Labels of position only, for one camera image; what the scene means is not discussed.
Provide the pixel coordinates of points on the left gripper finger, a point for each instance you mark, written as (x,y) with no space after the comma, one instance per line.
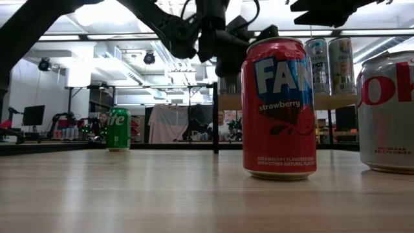
(265,34)

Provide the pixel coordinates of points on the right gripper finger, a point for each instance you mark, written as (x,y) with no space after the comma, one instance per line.
(326,6)
(323,19)

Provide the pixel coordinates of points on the silver Diet Coke can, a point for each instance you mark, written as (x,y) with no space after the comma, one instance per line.
(230,85)
(385,123)

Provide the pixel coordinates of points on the white slim Celsius can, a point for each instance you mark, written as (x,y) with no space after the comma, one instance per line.
(320,64)

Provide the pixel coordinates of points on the white slim can black lid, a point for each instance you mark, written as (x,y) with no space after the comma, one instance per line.
(342,64)

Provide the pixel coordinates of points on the red Fanta strawberry can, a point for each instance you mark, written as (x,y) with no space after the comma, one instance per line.
(278,129)

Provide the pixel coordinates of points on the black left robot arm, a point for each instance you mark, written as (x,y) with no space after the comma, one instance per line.
(32,26)

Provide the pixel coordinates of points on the wooden shelf black legs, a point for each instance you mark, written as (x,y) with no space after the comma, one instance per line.
(333,102)

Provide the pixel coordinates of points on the floral patterned cloth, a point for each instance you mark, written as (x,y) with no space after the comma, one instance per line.
(231,116)

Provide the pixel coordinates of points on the black ceiling spotlight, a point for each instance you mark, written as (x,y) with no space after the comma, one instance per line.
(44,64)
(149,58)

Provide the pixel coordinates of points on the person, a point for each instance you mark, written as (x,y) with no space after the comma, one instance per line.
(222,126)
(103,124)

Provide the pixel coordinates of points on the background robot green lights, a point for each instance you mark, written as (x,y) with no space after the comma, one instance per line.
(236,127)
(86,129)

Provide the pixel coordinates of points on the white hanging cloth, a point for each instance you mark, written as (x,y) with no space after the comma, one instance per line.
(165,124)

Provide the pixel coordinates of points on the black background monitor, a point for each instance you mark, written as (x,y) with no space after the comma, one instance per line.
(34,115)
(346,118)

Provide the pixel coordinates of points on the red storage bin rack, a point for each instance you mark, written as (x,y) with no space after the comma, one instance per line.
(135,127)

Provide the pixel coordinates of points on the green Sprite can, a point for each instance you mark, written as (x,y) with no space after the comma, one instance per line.
(118,129)

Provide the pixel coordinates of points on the black overhead frame beam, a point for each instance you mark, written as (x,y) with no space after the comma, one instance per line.
(97,37)

